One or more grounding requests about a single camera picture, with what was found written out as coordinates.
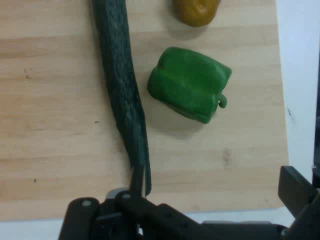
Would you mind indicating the wooden cutting board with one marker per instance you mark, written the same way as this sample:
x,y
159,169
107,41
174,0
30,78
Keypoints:
x,y
50,112

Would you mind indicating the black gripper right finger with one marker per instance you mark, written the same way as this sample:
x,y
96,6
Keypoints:
x,y
305,200

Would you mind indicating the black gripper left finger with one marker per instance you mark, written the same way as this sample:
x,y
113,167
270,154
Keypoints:
x,y
155,220

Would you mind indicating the green bell pepper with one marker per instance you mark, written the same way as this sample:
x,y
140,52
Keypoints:
x,y
187,82

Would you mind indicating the long dark green cucumber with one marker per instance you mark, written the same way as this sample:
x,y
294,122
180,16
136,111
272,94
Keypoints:
x,y
117,75

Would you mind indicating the yellow bell pepper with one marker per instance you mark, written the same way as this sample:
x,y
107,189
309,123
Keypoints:
x,y
197,12

